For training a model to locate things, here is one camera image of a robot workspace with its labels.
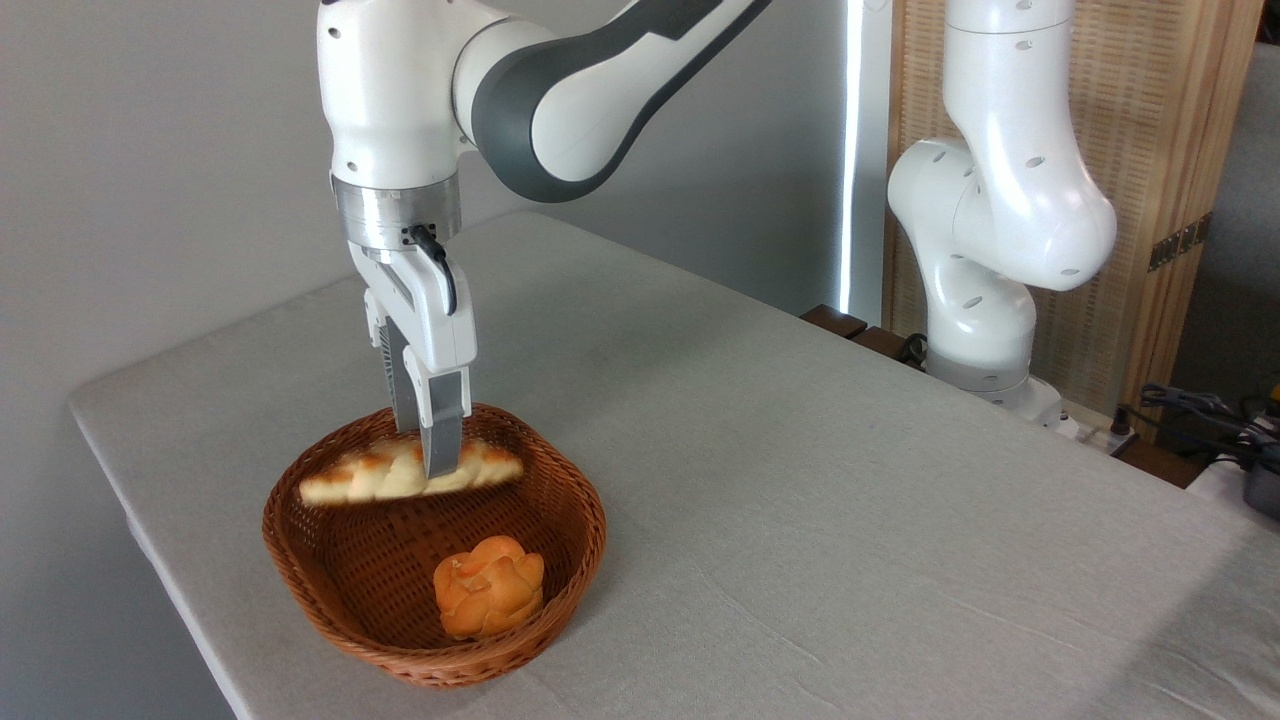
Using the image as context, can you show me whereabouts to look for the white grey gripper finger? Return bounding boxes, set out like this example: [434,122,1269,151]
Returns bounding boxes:
[376,315,422,434]
[417,368,473,479]

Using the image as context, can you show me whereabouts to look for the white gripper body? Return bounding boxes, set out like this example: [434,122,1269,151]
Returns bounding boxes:
[347,243,479,379]

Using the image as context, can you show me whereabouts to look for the long braided bread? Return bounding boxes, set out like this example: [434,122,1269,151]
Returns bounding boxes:
[298,435,525,506]

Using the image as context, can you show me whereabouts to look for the brown wicker basket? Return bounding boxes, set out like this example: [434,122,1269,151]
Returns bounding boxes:
[262,402,608,689]

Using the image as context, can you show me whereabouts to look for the round orange bread roll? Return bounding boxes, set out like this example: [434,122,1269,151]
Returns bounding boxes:
[433,535,546,641]

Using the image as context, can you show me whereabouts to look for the dark brown wooden block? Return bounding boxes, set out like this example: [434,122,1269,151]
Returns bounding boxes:
[800,305,869,339]
[850,325,926,369]

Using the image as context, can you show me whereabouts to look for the grey tablecloth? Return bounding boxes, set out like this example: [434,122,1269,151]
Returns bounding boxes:
[68,210,1280,720]

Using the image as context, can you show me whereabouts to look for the white vertical light strip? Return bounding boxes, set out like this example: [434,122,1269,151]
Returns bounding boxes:
[838,0,893,326]

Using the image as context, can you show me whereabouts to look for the metal screen hinge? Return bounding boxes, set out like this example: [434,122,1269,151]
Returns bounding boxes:
[1148,212,1213,273]

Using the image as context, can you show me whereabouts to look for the grey device box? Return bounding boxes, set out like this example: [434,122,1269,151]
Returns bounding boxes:
[1243,445,1280,521]

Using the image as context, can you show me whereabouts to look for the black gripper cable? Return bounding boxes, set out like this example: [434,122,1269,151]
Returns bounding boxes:
[405,225,459,316]

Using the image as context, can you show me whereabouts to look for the black cable bundle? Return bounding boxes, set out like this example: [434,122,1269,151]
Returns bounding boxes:
[1115,383,1280,471]

